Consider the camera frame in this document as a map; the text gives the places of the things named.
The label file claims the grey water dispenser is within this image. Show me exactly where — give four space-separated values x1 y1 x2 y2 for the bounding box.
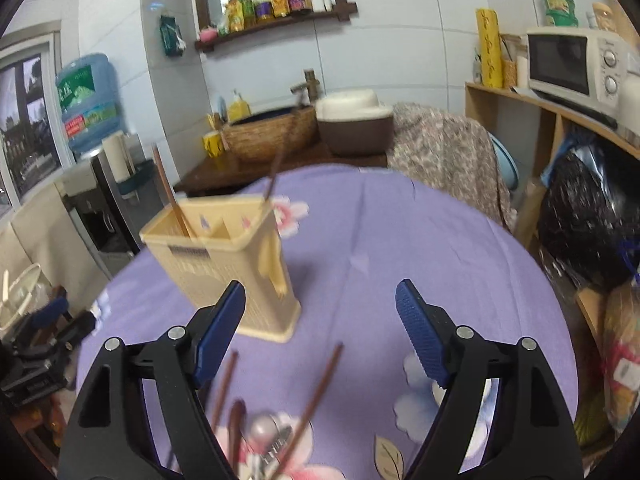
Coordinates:
62 132 161 281

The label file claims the wooden framed mirror shelf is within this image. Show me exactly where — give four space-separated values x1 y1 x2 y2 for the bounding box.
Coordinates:
186 0 358 53

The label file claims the colourful plastic bag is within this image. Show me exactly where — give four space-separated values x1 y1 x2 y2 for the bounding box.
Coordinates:
600 280 640 421

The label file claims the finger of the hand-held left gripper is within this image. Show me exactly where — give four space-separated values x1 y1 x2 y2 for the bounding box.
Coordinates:
27 296 70 333

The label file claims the brown pot white lid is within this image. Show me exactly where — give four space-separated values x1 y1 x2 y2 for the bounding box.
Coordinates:
315 89 396 157

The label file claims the blue plastic basin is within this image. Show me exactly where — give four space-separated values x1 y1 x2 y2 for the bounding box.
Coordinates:
487 130 521 191

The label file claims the beige perforated utensil holder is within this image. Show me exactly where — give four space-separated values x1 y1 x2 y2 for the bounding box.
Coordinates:
139 195 302 345

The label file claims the yellow dish soap bottle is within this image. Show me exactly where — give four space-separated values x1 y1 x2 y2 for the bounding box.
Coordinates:
227 89 252 122

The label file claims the row of condiment bottles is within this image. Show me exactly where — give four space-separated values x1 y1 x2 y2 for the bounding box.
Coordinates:
222 0 333 33

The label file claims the purple floral tablecloth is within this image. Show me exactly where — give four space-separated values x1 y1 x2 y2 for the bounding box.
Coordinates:
75 162 581 480

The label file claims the blue water bottle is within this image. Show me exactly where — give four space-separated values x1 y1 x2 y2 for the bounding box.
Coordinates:
55 53 123 156

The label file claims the tall yellow box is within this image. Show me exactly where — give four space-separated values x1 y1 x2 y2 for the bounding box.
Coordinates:
475 8 503 89

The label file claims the teal towel holder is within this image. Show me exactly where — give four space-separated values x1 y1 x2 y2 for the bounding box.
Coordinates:
117 160 156 201

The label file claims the floral patterned cloth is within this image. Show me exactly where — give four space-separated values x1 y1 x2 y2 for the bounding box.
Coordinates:
387 102 516 231

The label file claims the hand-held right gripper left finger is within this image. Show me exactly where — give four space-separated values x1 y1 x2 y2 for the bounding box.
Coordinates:
59 280 247 480

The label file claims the wooden shelf unit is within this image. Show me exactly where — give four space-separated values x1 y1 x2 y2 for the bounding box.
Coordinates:
464 80 640 251

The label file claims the metal spoon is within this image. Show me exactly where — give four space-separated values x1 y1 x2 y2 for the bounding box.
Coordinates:
247 412 301 480

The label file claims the window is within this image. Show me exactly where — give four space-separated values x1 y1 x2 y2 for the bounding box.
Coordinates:
0 32 63 216

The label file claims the black plastic bag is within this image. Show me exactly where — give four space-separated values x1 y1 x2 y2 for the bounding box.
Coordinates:
537 130 640 291

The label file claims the green wall packet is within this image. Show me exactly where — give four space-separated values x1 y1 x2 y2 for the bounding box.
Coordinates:
159 14 187 57

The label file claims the woven basket sink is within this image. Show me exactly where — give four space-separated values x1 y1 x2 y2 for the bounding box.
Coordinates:
221 104 319 163

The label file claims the beige cardboard box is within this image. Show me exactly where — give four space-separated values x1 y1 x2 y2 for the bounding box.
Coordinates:
0 182 113 291

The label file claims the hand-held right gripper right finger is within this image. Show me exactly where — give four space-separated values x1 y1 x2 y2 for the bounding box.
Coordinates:
395 279 586 480

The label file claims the brown wooden chopstick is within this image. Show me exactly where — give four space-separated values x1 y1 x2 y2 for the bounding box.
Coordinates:
209 351 240 428
261 120 296 206
152 146 198 239
272 342 345 480

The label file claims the dark wooden spoon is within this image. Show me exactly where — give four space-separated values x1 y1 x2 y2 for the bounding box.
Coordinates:
227 399 248 480

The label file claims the white microwave oven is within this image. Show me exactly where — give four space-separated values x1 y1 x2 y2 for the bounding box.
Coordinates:
526 27 633 116

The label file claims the bamboo style faucet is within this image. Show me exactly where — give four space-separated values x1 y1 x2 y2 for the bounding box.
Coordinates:
291 69 321 108

